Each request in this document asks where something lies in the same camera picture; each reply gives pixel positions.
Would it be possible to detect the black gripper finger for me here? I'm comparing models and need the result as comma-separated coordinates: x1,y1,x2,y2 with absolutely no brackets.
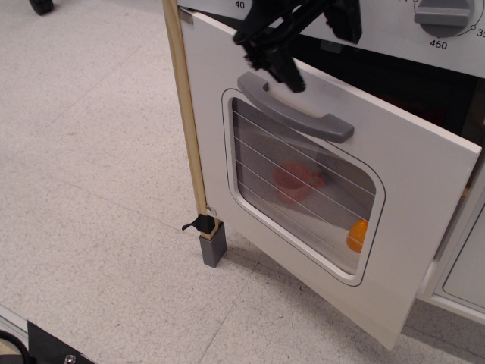
263,45,305,93
324,0,362,43

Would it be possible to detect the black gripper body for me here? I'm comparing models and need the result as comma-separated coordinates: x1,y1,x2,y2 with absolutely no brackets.
233,1,336,71

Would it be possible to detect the grey oven door handle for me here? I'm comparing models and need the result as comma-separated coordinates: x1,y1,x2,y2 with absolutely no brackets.
237,72,355,143

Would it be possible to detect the white oven door with window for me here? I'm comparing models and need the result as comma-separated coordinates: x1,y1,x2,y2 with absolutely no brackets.
182,12,481,349

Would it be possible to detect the white toy oven cabinet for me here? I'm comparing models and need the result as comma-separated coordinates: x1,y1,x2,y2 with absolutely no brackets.
176,0,485,327

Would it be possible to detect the metal upper door hinge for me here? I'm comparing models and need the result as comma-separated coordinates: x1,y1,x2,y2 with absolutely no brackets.
178,8,193,25

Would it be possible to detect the grey temperature knob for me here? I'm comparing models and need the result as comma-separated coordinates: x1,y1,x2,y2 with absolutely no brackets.
414,0,477,28

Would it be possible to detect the red toy cup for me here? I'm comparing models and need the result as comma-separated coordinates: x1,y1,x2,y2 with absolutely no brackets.
272,162,324,204

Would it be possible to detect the black tape strip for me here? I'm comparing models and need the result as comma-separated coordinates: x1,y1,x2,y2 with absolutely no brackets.
182,214,215,234

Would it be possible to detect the orange toy egg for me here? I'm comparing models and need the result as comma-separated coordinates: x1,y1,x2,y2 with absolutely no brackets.
346,219,368,253

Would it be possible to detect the grey plastic foot cap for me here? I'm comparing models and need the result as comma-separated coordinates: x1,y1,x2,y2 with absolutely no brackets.
199,223,227,268

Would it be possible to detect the black caster wheel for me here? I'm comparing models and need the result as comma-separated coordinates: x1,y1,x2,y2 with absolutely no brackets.
29,0,54,16

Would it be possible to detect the white lower drawer front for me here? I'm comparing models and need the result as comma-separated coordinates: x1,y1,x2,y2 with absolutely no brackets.
418,181,485,315

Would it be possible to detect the light wooden corner post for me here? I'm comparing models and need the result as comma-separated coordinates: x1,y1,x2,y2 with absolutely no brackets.
162,0,207,215

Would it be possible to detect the black base plate with screw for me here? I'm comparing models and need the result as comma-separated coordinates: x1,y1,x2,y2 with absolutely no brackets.
27,321,95,364

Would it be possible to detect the aluminium frame rail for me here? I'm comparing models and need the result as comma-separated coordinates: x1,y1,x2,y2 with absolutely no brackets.
0,304,29,347

